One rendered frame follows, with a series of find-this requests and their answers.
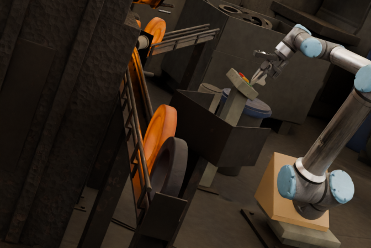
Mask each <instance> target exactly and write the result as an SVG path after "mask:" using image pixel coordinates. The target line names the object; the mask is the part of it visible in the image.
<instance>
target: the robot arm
mask: <svg viewBox="0 0 371 248"><path fill-rule="evenodd" d="M276 49H277V50H276V51H275V53H276V54H277V55H276V54H271V53H267V52H261V51H259V50H257V51H256V50H255V51H254V52H253V55H254V56H255V57H257V58H263V59H267V60H266V61H264V62H263V63H262V64H261V66H260V67H259V68H258V69H257V70H256V72H255V74H254V75H253V77H252V79H251V83H250V85H251V86H252V85H253V84H255V83H258V84H260V85H262V86H264V85H265V84H266V82H265V80H264V79H265V78H266V77H267V75H266V74H268V75H269V76H270V77H271V78H273V79H275V80H276V78H277V77H278V76H279V75H280V74H281V73H282V69H283V68H285V67H286V65H287V64H288V63H289V61H287V59H288V60H290V58H291V57H292V56H293V55H294V54H295V53H296V52H297V51H298V50H299V51H300V52H302V53H303V54H304V55H305V56H307V57H310V58H313V57H316V58H319V59H323V60H326V61H329V62H331V63H332V64H335V65H337V66H339V67H341V68H343V69H345V70H347V71H349V72H351V73H353V74H354V75H355V78H356V79H354V89H353V91H352V92H351V93H350V95H349V96H348V97H347V99H346V100H345V102H344V103H343V104H342V105H341V107H340V109H339V110H338V111H337V113H336V114H335V115H334V117H333V118H332V119H331V121H330V122H329V123H328V125H327V127H326V128H325V129H324V130H323V132H322V133H321V135H320V136H319V137H318V139H317V140H316V141H315V143H314V144H313V146H312V147H311V148H310V150H309V151H308V153H307V154H306V155H305V157H300V158H298V159H297V160H296V161H295V162H294V164H293V165H284V166H283V167H282V168H281V169H280V171H279V173H278V177H277V188H278V192H279V194H280V195H281V196H282V197H283V198H286V199H289V200H292V202H293V206H294V208H295V210H296V211H297V212H298V213H299V214H300V215H301V216H302V217H303V218H305V219H307V220H315V219H318V218H320V217H322V216H323V215H324V213H325V212H326V211H327V210H329V209H331V208H334V207H336V206H339V205H341V204H345V203H347V202H348V201H349V200H351V199H352V197H353V195H354V185H353V182H352V179H351V178H350V176H349V175H348V174H347V173H346V172H344V171H342V170H334V171H332V172H330V173H327V172H325V171H326V170H327V169H328V168H329V166H330V165H331V164H332V162H333V161H334V160H335V158H336V157H337V156H338V154H339V153H340V152H341V151H342V149H343V148H344V147H345V145H346V144H347V143H348V142H349V140H350V139H351V137H352V136H353V135H354V134H355V132H356V131H357V130H358V128H359V127H360V126H361V125H362V123H363V122H364V121H365V119H366V118H367V116H368V115H369V114H370V113H371V61H370V60H368V59H366V58H364V57H361V56H359V55H357V54H355V53H353V52H351V51H349V50H347V49H345V47H344V46H342V45H340V44H335V43H332V42H329V41H326V40H322V39H319V38H315V37H313V36H311V33H310V32H309V31H308V30H307V29H306V28H305V27H304V26H302V25H300V24H297V25H296V26H294V27H293V28H292V30H291V31H290V32H289V33H288V34H287V35H286V37H285V38H284V39H283V40H282V41H281V42H280V43H279V44H278V45H277V47H276ZM278 74H279V75H278Z"/></svg>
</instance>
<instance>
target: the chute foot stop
mask: <svg viewBox="0 0 371 248"><path fill-rule="evenodd" d="M186 204H187V200H184V199H180V198H177V197H173V196H169V195H166V194H163V193H159V192H156V193H155V195H154V197H153V199H152V202H151V204H150V206H149V208H148V211H147V213H146V215H145V217H144V220H143V222H142V224H141V226H140V229H139V231H138V233H139V234H142V235H146V236H150V237H153V238H157V239H161V240H166V241H170V239H171V237H172V234H173V232H174V230H175V228H176V226H177V224H178V221H179V219H180V217H181V215H182V213H183V211H184V208H185V206H186Z"/></svg>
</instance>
